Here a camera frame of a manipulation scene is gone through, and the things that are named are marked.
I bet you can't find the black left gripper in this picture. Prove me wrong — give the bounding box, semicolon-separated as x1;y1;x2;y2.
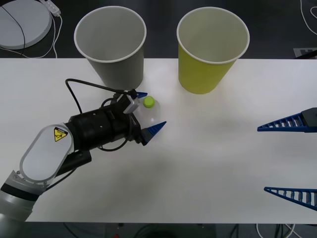
110;91;167;147

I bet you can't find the thin black cable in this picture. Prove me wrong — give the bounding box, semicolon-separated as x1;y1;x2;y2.
0;4;33;59

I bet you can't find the white cable under table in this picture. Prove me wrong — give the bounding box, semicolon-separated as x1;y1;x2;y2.
256;223;299;238

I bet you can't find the yellow-green plastic waste bin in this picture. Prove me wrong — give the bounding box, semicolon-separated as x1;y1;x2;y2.
176;6;251;95

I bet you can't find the clear bottle with green cap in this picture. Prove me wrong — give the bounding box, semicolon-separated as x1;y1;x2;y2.
133;96;164;131

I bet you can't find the grey plastic waste bin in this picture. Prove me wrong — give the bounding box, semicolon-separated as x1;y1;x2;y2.
73;6;148;94

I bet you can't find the white looped cable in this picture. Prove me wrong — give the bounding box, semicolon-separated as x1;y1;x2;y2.
300;0;317;34

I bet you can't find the white round floor base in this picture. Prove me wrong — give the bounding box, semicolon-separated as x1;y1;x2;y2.
0;0;53;50

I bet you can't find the grey floor outlet box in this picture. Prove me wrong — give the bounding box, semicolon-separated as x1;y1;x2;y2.
293;48;317;60

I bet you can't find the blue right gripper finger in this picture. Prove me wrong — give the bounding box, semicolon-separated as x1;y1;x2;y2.
264;186;317;212
257;107;317;134

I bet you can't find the white power strip cable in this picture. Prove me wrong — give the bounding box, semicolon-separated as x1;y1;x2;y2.
0;14;63;59

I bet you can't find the white power strip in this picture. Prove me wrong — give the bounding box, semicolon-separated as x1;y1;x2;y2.
41;0;61;16

